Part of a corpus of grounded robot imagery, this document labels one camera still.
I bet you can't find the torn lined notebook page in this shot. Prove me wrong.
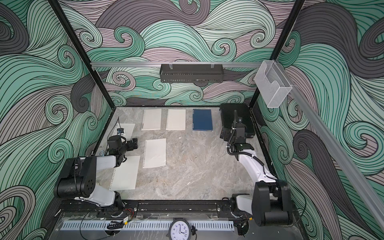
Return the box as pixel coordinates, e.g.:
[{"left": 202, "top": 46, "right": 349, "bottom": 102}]
[{"left": 114, "top": 123, "right": 135, "bottom": 140}]

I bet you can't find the blue cover notebook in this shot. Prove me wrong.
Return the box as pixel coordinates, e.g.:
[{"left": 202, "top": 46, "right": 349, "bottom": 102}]
[{"left": 193, "top": 109, "right": 213, "bottom": 131}]

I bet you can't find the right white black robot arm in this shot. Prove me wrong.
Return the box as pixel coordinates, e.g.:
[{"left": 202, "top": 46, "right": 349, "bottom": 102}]
[{"left": 226, "top": 127, "right": 294, "bottom": 227}]

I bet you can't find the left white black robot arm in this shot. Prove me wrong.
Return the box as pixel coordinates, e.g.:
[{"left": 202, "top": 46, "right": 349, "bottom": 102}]
[{"left": 54, "top": 135, "right": 138, "bottom": 218}]

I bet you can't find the black hard case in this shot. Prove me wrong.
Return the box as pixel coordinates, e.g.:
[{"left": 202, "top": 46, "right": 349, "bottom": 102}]
[{"left": 220, "top": 103, "right": 256, "bottom": 139}]

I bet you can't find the round analog clock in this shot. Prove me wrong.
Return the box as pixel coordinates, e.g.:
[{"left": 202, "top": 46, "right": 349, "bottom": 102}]
[{"left": 167, "top": 219, "right": 192, "bottom": 240}]

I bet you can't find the black wall-mounted tray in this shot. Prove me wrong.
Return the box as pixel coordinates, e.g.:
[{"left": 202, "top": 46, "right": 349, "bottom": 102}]
[{"left": 160, "top": 64, "right": 224, "bottom": 84}]

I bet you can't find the clear acrylic wall holder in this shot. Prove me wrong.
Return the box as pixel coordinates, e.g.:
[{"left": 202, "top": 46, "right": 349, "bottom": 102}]
[{"left": 254, "top": 60, "right": 292, "bottom": 109}]

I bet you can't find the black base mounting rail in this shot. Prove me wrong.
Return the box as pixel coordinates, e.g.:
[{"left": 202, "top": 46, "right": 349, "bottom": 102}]
[{"left": 58, "top": 199, "right": 298, "bottom": 219}]

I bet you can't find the aluminium wall rail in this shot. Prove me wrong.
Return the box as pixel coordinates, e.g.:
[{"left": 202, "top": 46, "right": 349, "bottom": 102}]
[{"left": 91, "top": 61, "right": 262, "bottom": 69}]

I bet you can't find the white slotted cable duct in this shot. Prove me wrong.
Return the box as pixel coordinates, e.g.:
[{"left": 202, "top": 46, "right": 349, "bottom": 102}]
[{"left": 60, "top": 220, "right": 235, "bottom": 232}]

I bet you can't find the right side aluminium rail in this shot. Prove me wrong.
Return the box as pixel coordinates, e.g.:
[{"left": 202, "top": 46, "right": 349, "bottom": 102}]
[{"left": 274, "top": 61, "right": 384, "bottom": 230}]

